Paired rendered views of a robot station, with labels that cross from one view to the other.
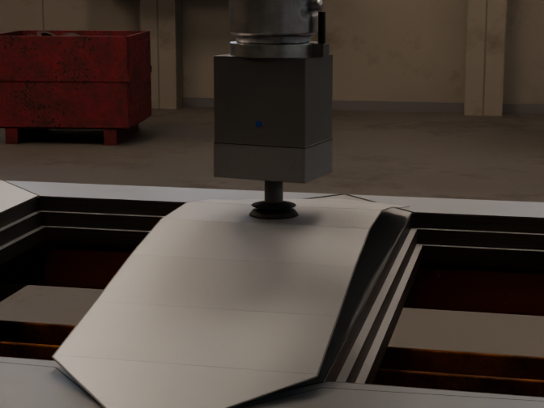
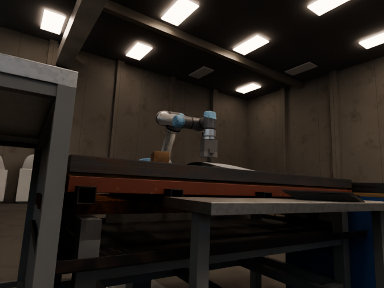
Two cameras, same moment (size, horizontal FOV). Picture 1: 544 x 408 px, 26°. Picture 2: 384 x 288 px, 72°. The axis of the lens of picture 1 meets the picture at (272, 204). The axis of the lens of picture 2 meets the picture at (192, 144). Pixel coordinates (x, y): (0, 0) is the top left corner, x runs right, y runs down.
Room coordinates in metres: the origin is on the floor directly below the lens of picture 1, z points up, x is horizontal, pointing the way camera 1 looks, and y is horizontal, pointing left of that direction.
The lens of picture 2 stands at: (2.03, -1.14, 0.79)
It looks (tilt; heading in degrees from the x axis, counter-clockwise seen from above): 9 degrees up; 136
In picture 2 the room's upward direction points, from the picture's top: 2 degrees clockwise
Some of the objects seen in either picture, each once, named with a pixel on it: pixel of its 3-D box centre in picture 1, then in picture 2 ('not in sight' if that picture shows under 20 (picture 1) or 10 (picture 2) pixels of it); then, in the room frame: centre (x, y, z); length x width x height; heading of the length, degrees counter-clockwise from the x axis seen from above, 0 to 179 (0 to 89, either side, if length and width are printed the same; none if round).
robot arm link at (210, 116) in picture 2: not in sight; (209, 121); (1.00, 0.00, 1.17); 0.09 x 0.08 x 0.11; 164
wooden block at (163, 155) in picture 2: not in sight; (159, 159); (1.16, -0.48, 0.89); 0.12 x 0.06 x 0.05; 150
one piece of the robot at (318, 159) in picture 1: (282, 106); (209, 147); (1.01, -0.01, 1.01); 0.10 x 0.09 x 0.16; 156
